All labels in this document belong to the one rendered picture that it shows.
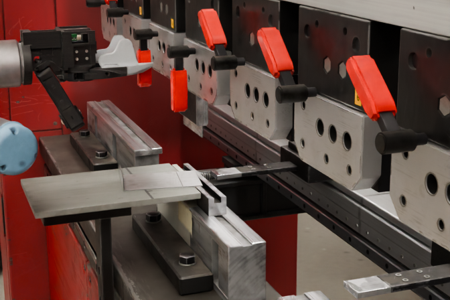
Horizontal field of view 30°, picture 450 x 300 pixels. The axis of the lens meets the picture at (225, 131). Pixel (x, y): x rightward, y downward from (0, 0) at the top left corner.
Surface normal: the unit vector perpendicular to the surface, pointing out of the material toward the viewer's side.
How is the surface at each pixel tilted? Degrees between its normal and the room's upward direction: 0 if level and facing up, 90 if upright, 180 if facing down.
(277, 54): 39
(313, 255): 0
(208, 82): 90
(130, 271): 0
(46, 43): 90
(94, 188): 0
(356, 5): 90
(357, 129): 90
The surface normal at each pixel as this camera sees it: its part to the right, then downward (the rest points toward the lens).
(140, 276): 0.00, -0.97
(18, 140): 0.66, 0.19
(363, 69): 0.22, -0.61
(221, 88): 0.34, 0.23
